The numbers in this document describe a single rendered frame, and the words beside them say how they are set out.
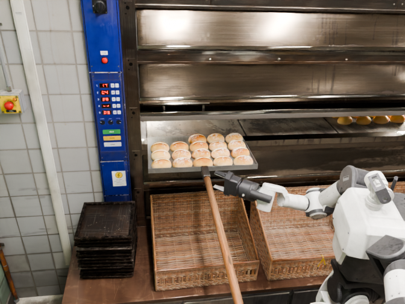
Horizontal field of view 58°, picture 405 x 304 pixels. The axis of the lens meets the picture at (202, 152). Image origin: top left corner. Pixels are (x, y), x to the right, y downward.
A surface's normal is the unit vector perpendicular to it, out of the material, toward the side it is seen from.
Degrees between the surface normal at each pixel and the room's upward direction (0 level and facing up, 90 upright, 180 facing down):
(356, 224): 45
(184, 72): 70
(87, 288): 0
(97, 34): 90
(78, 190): 90
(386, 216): 1
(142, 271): 0
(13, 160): 90
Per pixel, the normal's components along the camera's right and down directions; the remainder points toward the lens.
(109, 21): 0.14, 0.52
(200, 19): 0.15, 0.19
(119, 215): 0.04, -0.86
